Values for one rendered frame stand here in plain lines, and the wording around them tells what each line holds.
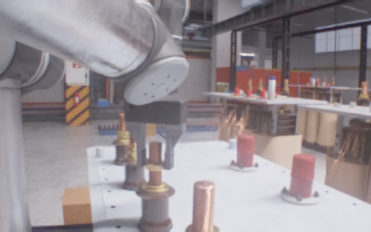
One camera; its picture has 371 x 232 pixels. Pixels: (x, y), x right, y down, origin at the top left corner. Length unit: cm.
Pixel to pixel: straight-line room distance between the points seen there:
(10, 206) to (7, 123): 16
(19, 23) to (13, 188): 40
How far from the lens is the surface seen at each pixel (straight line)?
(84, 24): 26
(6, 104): 57
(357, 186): 235
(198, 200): 38
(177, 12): 60
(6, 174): 58
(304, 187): 88
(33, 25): 24
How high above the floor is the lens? 170
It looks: 7 degrees down
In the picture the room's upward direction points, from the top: 1 degrees clockwise
